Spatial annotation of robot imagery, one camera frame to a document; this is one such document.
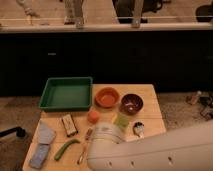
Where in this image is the green plastic cup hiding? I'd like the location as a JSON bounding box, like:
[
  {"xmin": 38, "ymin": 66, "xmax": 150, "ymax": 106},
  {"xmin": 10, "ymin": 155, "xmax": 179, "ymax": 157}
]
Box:
[{"xmin": 114, "ymin": 114, "xmax": 129, "ymax": 130}]

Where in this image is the black whiteboard eraser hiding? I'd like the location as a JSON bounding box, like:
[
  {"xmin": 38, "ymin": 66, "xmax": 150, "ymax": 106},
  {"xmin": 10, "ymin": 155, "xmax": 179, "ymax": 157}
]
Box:
[{"xmin": 62, "ymin": 114, "xmax": 78, "ymax": 137}]

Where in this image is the orange fruit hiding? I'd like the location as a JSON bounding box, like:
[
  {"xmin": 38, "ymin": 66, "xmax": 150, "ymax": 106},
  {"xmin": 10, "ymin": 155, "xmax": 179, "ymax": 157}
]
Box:
[{"xmin": 87, "ymin": 109, "xmax": 100, "ymax": 124}]

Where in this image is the green cucumber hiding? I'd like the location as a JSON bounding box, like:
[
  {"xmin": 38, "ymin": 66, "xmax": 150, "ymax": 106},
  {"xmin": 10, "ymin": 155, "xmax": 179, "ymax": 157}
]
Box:
[{"xmin": 54, "ymin": 139, "xmax": 80, "ymax": 161}]

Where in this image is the green plastic tray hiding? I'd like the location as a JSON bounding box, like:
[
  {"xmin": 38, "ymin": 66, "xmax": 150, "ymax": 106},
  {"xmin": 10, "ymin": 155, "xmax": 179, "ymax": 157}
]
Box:
[{"xmin": 39, "ymin": 77, "xmax": 93, "ymax": 112}]

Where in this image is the red bowl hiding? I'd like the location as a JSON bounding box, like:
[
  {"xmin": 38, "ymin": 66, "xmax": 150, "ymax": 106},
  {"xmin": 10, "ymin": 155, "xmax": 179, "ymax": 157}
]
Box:
[{"xmin": 95, "ymin": 87, "xmax": 120, "ymax": 108}]

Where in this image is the dark brown bowl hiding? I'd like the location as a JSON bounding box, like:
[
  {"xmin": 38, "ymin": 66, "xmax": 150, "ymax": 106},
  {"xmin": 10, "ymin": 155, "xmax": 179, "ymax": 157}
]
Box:
[{"xmin": 120, "ymin": 94, "xmax": 143, "ymax": 115}]

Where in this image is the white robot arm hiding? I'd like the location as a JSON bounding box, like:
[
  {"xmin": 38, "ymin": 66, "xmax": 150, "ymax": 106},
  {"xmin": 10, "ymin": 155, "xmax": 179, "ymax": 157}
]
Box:
[{"xmin": 87, "ymin": 121, "xmax": 213, "ymax": 171}]

